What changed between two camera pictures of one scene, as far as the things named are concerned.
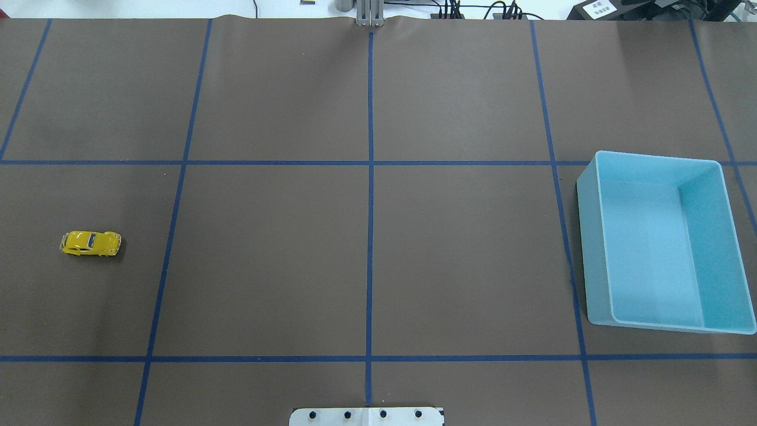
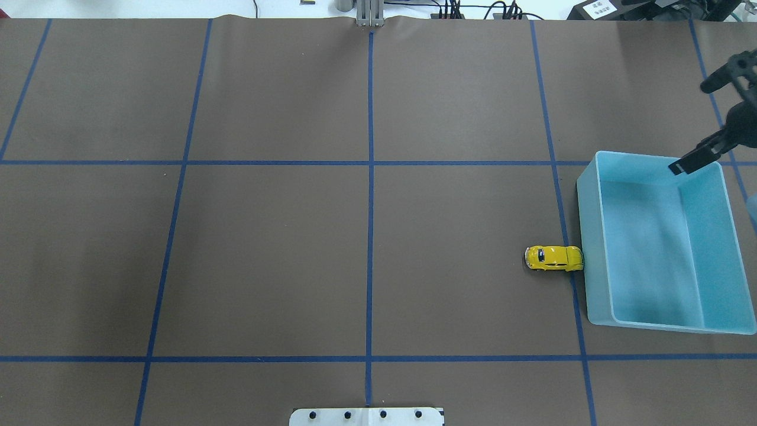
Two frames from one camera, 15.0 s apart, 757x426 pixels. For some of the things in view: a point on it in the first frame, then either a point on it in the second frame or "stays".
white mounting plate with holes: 366,416 stays
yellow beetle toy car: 89,243 -> 553,257
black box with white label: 602,10 stays
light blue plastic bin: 660,245 stays
